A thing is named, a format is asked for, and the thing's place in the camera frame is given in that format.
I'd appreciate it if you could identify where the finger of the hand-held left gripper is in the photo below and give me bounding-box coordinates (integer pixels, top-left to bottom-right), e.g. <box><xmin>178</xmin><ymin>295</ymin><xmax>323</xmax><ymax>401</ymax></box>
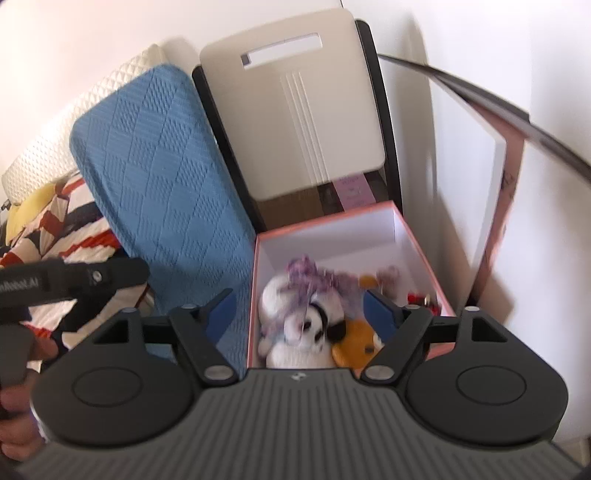
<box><xmin>65</xmin><ymin>257</ymin><xmax>151</xmax><ymax>302</ymax></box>

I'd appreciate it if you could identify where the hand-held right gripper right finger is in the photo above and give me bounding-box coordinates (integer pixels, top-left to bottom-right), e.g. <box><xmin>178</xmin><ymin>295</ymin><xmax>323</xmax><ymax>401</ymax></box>
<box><xmin>359</xmin><ymin>288</ymin><xmax>509</xmax><ymax>387</ymax></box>

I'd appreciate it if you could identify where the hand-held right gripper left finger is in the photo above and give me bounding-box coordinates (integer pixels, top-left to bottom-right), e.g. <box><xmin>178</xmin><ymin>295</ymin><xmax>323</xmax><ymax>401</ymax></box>
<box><xmin>92</xmin><ymin>288</ymin><xmax>240</xmax><ymax>387</ymax></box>

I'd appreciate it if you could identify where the red and black plush toy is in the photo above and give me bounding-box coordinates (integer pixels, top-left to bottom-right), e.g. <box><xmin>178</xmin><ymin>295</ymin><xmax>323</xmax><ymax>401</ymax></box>
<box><xmin>405</xmin><ymin>291</ymin><xmax>440</xmax><ymax>311</ymax></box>

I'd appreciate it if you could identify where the panda plush toy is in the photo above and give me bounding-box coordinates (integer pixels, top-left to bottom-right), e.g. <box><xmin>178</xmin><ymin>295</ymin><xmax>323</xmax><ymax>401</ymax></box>
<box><xmin>283</xmin><ymin>295</ymin><xmax>348</xmax><ymax>348</ymax></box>

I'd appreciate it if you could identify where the pink box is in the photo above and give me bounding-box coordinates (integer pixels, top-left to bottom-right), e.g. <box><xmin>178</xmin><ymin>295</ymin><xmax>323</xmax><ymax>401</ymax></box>
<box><xmin>247</xmin><ymin>200</ymin><xmax>458</xmax><ymax>371</ymax></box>

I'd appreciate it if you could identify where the person's left hand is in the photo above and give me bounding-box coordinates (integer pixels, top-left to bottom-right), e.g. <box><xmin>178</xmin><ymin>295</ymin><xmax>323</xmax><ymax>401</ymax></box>
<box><xmin>0</xmin><ymin>339</ymin><xmax>61</xmax><ymax>462</ymax></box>

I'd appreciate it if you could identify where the brown bear plush toy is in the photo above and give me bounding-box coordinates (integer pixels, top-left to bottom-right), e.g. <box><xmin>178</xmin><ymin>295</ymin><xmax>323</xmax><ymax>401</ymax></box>
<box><xmin>331</xmin><ymin>274</ymin><xmax>385</xmax><ymax>369</ymax></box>

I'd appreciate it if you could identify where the striped blanket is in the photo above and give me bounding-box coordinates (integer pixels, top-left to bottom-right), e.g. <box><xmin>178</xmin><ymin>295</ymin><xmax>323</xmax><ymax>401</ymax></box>
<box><xmin>0</xmin><ymin>173</ymin><xmax>156</xmax><ymax>354</ymax></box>

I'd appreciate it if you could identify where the yellow cloth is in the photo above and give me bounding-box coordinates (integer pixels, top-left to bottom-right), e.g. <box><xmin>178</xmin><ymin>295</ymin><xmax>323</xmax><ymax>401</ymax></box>
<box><xmin>4</xmin><ymin>182</ymin><xmax>59</xmax><ymax>246</ymax></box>

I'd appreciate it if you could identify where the white plush toy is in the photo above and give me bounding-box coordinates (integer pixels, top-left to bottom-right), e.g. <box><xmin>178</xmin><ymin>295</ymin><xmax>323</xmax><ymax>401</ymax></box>
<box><xmin>257</xmin><ymin>274</ymin><xmax>335</xmax><ymax>370</ymax></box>

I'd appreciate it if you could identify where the blue quilted cushion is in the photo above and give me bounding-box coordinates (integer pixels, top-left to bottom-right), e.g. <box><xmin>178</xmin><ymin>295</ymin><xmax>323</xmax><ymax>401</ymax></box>
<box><xmin>69</xmin><ymin>64</ymin><xmax>257</xmax><ymax>371</ymax></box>

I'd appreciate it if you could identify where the purple card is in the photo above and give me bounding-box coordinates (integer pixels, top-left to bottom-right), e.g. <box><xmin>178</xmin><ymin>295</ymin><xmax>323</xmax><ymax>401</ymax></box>
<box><xmin>334</xmin><ymin>174</ymin><xmax>375</xmax><ymax>209</ymax></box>

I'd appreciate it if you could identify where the cardboard box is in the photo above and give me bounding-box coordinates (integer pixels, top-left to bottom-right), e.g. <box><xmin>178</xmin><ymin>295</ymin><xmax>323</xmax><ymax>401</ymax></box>
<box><xmin>257</xmin><ymin>179</ymin><xmax>394</xmax><ymax>232</ymax></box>

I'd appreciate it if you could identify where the pink box lid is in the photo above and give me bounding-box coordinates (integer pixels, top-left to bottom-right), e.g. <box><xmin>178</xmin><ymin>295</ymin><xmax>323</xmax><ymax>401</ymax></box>
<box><xmin>467</xmin><ymin>113</ymin><xmax>528</xmax><ymax>297</ymax></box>

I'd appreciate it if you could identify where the white quilted pillow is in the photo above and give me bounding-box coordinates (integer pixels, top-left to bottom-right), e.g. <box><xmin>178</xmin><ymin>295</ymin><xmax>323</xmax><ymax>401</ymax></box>
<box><xmin>2</xmin><ymin>44</ymin><xmax>200</xmax><ymax>205</ymax></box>

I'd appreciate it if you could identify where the beige chair back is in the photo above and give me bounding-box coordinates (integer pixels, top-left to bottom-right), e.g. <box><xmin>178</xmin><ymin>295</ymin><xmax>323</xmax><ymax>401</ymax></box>
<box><xmin>191</xmin><ymin>7</ymin><xmax>403</xmax><ymax>232</ymax></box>

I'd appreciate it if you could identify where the black curved bar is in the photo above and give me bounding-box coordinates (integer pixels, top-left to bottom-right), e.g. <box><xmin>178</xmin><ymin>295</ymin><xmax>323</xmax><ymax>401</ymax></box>
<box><xmin>378</xmin><ymin>52</ymin><xmax>591</xmax><ymax>169</ymax></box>

